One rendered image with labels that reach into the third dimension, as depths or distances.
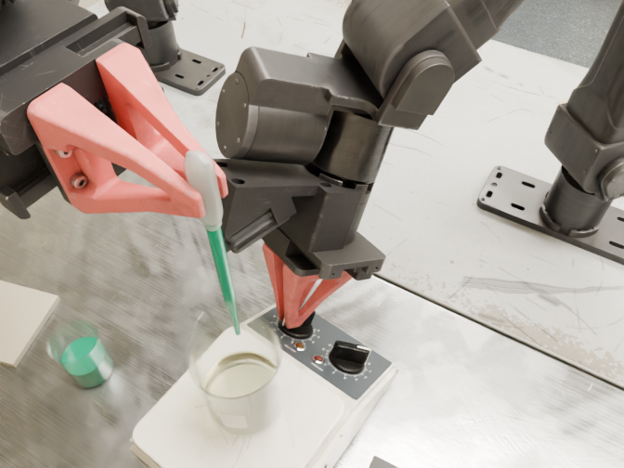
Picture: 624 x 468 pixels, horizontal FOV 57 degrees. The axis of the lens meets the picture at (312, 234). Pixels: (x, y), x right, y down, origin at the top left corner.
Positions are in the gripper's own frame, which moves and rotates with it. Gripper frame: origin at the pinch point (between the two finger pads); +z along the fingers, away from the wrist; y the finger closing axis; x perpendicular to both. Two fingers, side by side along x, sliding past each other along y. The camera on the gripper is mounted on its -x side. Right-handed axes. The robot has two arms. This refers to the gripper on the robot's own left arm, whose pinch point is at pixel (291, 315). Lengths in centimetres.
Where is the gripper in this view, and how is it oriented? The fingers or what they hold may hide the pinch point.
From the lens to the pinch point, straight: 51.5
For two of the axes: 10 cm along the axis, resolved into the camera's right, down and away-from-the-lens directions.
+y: 5.6, 5.2, -6.5
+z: -2.8, 8.5, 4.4
